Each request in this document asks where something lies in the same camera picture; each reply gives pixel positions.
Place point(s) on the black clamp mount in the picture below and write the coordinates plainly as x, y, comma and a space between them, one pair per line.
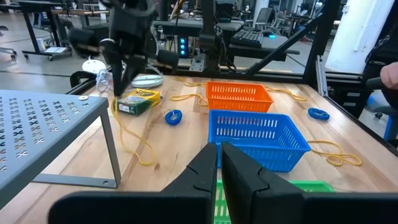
77, 76

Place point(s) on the yellow rubber band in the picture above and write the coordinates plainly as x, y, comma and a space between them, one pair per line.
351, 161
149, 163
323, 142
183, 96
286, 91
192, 84

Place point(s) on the person's hand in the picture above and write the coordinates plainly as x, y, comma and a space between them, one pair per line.
390, 76

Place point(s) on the grey metal bracket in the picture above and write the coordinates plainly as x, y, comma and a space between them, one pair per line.
196, 65

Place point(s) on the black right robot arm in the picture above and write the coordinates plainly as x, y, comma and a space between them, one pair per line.
207, 40

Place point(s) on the white security camera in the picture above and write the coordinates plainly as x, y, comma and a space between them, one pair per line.
149, 82

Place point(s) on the yellow green crayon box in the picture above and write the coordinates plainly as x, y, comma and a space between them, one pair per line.
140, 101

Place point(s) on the black desk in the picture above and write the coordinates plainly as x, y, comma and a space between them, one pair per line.
192, 26

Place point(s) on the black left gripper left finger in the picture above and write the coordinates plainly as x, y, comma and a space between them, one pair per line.
186, 202

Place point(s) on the blue plastic basket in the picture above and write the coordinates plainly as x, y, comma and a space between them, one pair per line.
280, 155

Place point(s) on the black backlit keyboard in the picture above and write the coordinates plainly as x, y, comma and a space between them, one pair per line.
247, 39

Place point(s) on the green plastic basket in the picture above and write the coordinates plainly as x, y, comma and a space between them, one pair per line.
314, 186

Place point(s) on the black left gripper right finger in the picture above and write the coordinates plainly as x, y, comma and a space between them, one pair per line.
258, 202

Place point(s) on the black rolling table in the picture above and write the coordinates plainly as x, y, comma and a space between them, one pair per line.
37, 6

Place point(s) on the orange plastic basket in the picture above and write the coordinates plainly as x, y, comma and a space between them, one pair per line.
239, 105

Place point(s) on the white round mount plate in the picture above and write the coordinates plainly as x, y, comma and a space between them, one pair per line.
93, 67

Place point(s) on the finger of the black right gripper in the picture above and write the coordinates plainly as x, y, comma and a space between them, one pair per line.
132, 71
117, 77

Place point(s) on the white camera on stand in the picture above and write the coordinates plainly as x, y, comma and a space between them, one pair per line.
101, 81

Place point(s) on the person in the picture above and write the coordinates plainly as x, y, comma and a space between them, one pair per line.
382, 46

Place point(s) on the grey perforated metal riser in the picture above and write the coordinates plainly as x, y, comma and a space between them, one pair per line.
46, 124

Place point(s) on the computer with blue lights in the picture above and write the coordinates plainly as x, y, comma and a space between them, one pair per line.
183, 46

